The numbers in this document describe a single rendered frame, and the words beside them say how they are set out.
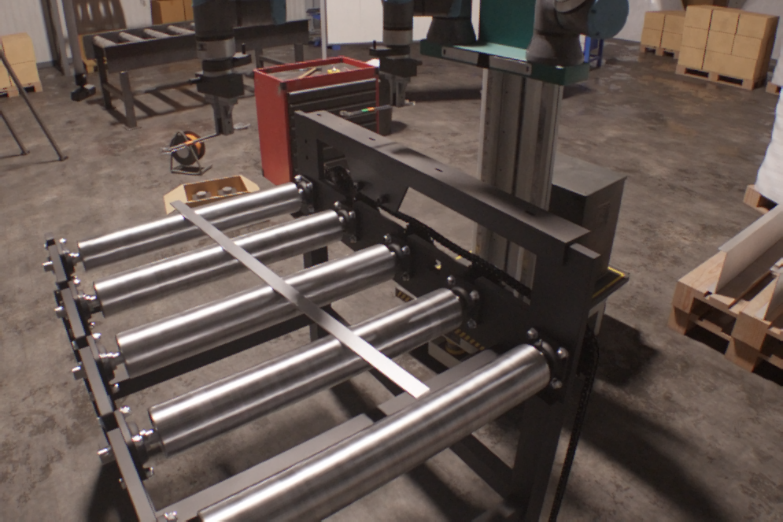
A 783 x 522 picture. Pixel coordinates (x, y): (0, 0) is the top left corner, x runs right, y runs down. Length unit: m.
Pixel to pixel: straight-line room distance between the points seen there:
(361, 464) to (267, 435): 1.34
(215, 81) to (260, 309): 0.58
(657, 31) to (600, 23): 9.70
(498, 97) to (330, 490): 1.67
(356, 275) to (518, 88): 1.05
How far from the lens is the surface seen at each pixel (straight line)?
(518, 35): 2.16
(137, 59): 6.43
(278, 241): 1.81
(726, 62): 9.58
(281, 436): 2.39
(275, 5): 1.40
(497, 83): 2.30
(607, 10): 1.74
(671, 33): 11.30
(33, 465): 2.61
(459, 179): 1.51
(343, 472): 1.08
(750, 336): 2.97
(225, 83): 1.40
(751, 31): 9.45
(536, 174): 2.26
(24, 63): 9.22
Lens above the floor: 1.75
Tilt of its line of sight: 27 degrees down
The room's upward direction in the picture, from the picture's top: straight up
